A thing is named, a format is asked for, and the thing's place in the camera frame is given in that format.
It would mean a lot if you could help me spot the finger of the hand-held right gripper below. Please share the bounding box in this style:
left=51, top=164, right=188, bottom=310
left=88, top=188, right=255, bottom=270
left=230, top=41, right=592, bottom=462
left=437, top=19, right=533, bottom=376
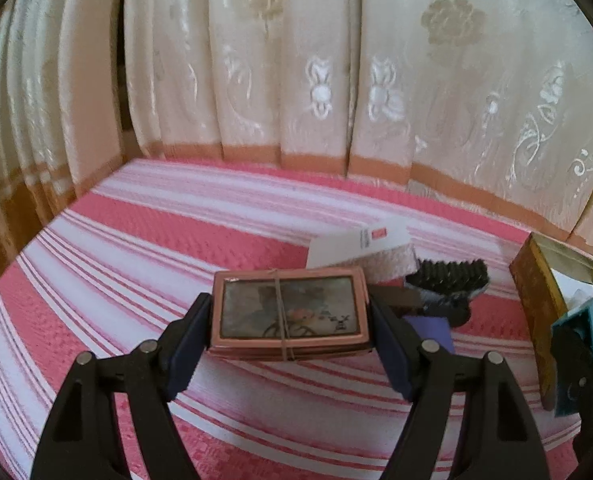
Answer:
left=551, top=331, right=593, bottom=428

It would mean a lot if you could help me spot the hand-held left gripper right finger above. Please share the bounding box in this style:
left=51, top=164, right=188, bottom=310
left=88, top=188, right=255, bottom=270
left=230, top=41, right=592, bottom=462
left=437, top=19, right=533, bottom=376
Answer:
left=374, top=302, right=542, bottom=480

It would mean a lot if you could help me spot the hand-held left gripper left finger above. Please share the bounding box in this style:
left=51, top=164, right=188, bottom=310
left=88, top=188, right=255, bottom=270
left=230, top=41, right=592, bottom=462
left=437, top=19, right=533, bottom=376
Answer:
left=30, top=293, right=212, bottom=480

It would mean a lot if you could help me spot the teal building block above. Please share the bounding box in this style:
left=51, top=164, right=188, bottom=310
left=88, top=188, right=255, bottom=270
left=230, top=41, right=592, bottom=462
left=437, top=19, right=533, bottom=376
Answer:
left=551, top=305, right=593, bottom=416

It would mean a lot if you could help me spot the brown ribbed bar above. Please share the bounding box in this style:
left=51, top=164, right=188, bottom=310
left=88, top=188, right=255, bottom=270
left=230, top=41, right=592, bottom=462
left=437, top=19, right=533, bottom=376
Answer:
left=371, top=285, right=422, bottom=311

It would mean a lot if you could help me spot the gold metal tin box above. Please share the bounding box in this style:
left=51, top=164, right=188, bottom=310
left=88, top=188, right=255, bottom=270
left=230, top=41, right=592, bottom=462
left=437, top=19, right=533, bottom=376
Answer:
left=509, top=232, right=593, bottom=411

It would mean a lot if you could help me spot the pink framed picture box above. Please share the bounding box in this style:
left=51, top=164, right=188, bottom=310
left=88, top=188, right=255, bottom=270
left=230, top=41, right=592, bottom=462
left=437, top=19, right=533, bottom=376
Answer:
left=209, top=269, right=375, bottom=362

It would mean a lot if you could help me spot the white patterned carton box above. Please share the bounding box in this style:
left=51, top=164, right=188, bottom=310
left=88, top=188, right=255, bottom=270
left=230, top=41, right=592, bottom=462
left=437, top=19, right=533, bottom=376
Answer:
left=307, top=222, right=417, bottom=286

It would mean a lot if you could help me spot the purple block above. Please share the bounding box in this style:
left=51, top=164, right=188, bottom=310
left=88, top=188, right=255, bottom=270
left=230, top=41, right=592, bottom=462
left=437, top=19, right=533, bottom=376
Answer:
left=407, top=315, right=452, bottom=356

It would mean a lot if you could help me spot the black hair claw clip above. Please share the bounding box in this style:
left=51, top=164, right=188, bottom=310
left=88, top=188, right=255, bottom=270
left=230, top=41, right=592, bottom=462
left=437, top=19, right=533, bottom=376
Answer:
left=404, top=259, right=490, bottom=326

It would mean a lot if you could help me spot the pink striped blanket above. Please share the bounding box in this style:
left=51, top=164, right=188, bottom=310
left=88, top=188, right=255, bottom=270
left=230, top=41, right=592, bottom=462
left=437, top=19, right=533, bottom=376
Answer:
left=0, top=157, right=585, bottom=480

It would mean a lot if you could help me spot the cream curtain with gold band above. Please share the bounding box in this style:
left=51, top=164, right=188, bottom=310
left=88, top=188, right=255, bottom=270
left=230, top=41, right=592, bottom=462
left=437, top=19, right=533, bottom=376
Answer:
left=0, top=0, right=127, bottom=306

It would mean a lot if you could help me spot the cream floral curtain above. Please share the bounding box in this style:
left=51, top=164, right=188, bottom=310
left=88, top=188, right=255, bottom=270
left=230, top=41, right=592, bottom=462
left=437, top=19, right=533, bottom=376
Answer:
left=121, top=0, right=593, bottom=256

